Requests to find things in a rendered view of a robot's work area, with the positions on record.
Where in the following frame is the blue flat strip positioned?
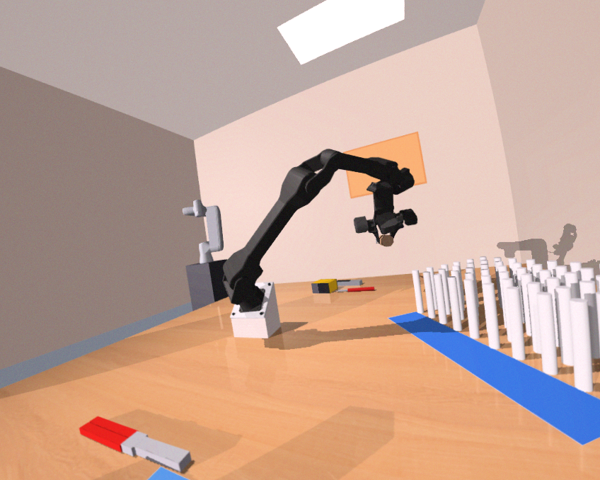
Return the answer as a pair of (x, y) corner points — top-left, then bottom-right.
(388, 312), (600, 445)

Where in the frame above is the white flat bar with grey inlay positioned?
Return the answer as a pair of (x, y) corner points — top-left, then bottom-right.
(337, 280), (362, 286)

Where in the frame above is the red-handled screwdriver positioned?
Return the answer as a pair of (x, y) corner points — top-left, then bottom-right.
(336, 287), (375, 292)

